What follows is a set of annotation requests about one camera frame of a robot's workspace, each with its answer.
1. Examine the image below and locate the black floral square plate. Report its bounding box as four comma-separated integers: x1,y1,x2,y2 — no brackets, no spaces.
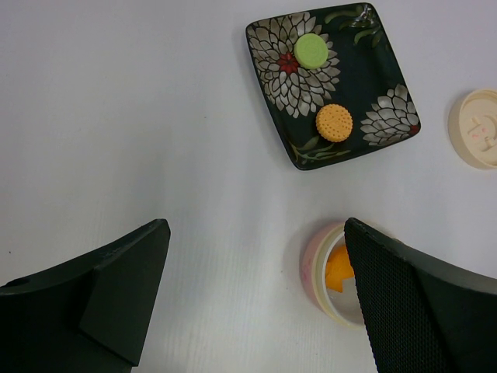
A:
245,2,421,170

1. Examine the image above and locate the orange round cracker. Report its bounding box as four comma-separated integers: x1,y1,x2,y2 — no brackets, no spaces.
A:
315,104,353,142

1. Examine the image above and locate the orange fish shaped snack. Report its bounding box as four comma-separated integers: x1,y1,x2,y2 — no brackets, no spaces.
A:
325,245,354,293

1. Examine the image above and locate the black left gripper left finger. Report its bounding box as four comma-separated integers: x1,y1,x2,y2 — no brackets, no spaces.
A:
1,219,171,372

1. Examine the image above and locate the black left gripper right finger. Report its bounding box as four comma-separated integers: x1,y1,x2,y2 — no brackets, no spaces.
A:
344,218,496,372

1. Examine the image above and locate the green round cookie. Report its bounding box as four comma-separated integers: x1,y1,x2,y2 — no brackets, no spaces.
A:
294,33,328,69

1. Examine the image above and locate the cream round box lid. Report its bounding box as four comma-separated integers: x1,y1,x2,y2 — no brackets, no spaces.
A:
447,89,496,170

